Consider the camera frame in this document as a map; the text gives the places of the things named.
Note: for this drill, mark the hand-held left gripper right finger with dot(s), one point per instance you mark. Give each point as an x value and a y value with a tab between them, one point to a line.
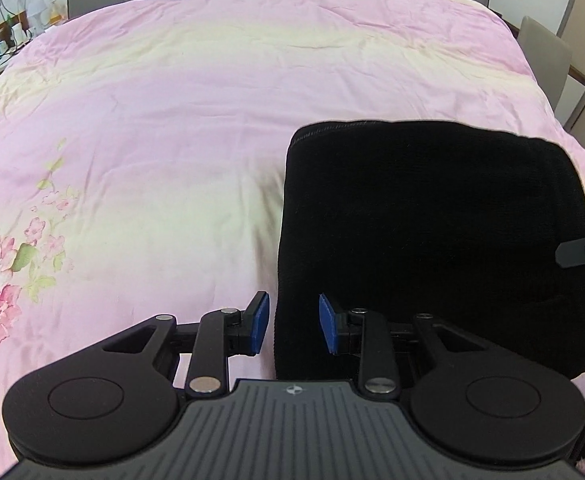
326	323

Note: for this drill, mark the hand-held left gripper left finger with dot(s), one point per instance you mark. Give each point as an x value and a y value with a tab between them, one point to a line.
260	322

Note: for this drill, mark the black pants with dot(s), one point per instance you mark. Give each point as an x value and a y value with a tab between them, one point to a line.
432	240

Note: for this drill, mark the grey chair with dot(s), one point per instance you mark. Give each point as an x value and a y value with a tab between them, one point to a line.
544	57

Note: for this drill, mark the pink floral blanket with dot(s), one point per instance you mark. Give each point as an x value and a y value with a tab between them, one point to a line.
147	160

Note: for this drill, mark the white table lamp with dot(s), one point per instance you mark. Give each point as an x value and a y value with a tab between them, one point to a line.
38	10

